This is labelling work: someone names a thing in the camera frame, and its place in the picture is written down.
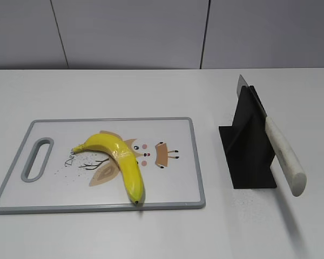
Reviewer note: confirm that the knife with white handle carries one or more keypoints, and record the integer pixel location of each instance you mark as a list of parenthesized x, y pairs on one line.
[(289, 162)]

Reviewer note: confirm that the yellow plastic banana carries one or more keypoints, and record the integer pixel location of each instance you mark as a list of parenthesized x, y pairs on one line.
[(119, 151)]

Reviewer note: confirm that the black knife stand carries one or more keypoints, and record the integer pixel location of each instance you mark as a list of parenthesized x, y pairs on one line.
[(247, 148)]

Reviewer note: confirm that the white grey-rimmed cutting board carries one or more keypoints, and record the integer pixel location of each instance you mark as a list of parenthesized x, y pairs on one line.
[(47, 177)]

